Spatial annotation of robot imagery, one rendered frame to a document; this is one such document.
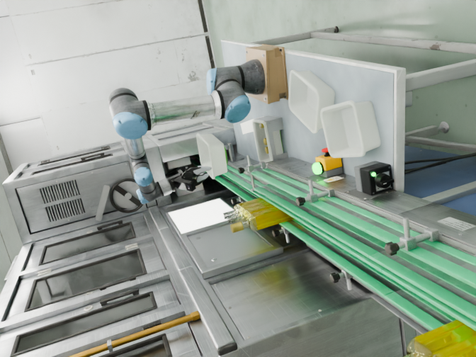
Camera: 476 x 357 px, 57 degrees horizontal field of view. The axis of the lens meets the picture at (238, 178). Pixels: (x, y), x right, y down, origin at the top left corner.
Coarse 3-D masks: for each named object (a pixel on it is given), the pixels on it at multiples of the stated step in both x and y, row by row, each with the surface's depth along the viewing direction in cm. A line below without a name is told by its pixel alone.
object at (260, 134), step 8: (256, 120) 208; (256, 128) 216; (264, 128) 201; (256, 136) 216; (264, 136) 217; (256, 144) 217; (264, 144) 218; (264, 152) 219; (264, 160) 218; (272, 160) 204
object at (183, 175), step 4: (184, 168) 210; (180, 172) 206; (184, 172) 205; (188, 172) 204; (172, 176) 209; (176, 176) 208; (180, 176) 207; (184, 176) 204; (188, 176) 205; (192, 176) 205; (168, 180) 203; (172, 180) 206; (188, 180) 205; (192, 180) 205; (172, 184) 202; (172, 188) 203
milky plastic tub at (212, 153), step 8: (200, 136) 204; (208, 136) 206; (200, 144) 212; (208, 144) 193; (216, 144) 194; (200, 152) 214; (208, 152) 215; (216, 152) 195; (224, 152) 196; (200, 160) 215; (208, 160) 216; (216, 160) 196; (224, 160) 198; (216, 168) 197; (224, 168) 199
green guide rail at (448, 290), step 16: (272, 192) 187; (288, 208) 163; (304, 208) 160; (320, 224) 142; (336, 224) 140; (352, 240) 126; (368, 240) 124; (368, 256) 116; (384, 256) 113; (400, 256) 112; (400, 272) 104; (416, 272) 103; (432, 272) 102; (432, 288) 95; (448, 288) 95; (464, 288) 93; (448, 304) 90; (464, 304) 88
